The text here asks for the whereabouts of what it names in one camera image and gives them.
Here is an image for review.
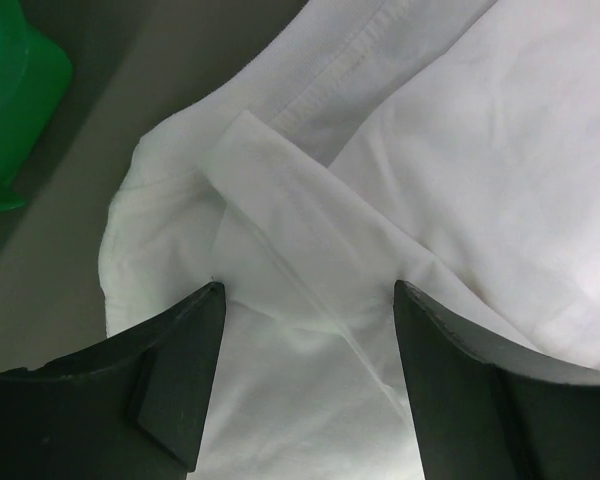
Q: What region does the white t-shirt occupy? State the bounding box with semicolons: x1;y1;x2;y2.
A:
99;1;600;479

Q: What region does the green plastic bin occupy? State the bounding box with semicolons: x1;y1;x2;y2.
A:
0;1;73;212

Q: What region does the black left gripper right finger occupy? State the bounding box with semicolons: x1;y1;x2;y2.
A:
393;281;600;480

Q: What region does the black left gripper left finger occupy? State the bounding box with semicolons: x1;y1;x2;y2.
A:
0;282;226;479

